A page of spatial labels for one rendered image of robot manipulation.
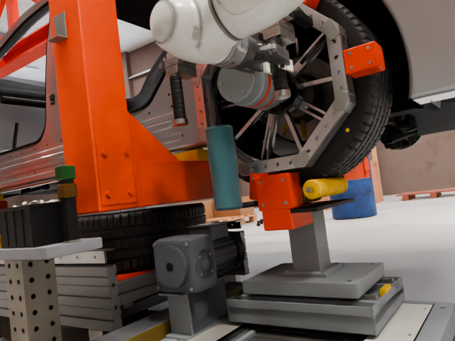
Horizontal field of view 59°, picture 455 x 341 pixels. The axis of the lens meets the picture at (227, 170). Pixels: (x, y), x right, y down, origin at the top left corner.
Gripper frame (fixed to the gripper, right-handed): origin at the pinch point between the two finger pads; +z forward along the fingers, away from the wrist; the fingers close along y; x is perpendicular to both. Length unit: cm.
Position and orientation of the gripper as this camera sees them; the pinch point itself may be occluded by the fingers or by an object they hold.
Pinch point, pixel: (278, 65)
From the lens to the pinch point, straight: 105.5
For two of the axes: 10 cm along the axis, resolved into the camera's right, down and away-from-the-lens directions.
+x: -1.2, -9.9, 0.6
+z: 5.8, -0.2, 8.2
